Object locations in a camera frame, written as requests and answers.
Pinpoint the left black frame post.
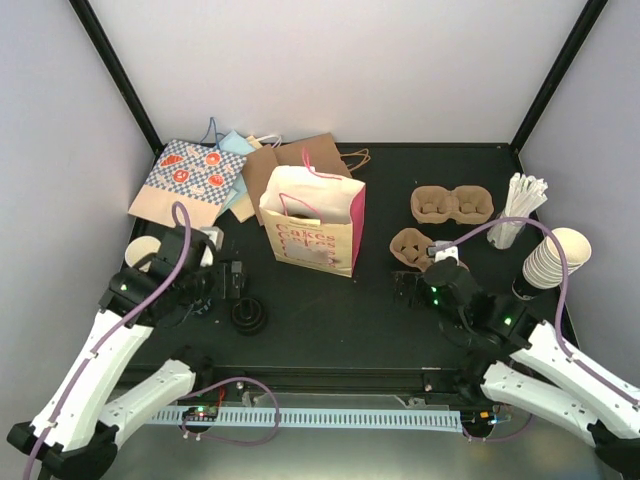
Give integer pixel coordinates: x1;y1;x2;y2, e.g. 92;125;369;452
69;0;164;157

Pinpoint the pulp cup carrier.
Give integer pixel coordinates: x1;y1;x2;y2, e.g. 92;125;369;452
389;228;468;272
410;185;494;225

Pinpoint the black frame post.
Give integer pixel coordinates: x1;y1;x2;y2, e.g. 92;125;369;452
510;0;608;154
69;0;164;157

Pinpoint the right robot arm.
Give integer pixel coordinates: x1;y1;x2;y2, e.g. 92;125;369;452
393;259;639;479

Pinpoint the cream paper bag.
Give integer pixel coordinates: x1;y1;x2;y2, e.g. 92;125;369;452
245;134;282;149

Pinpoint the right paper cup stack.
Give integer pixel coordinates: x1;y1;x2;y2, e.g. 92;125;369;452
512;227;592;300

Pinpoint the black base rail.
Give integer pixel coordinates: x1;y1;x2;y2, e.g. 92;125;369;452
213;366;478;402

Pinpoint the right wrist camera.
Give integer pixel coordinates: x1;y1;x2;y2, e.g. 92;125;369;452
427;240;459;263

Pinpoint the pink cakes paper bag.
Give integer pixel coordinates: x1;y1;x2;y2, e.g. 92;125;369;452
259;148;366;278

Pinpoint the front black lid stack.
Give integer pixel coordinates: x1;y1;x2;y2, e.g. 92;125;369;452
231;297;267;336

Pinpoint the brown kraft paper bag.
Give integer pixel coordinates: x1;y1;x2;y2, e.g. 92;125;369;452
242;133;371;217

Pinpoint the paper cup stack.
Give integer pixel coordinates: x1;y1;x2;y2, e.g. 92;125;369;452
512;227;592;300
124;235;161;267

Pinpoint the right black frame post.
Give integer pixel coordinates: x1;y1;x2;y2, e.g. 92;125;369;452
510;0;608;154

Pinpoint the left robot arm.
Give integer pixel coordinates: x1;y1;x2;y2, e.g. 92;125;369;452
7;226;245;479

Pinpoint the light blue paper bag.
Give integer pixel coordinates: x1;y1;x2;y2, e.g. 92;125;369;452
200;117;255;223

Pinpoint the blue checkered paper bag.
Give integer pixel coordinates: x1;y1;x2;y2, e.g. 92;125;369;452
128;139;247;228

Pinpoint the left paper cup stack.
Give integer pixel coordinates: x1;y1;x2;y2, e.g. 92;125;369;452
124;235;161;267

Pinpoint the light blue cable duct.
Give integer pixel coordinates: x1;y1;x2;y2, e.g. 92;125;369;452
149;405;462;434

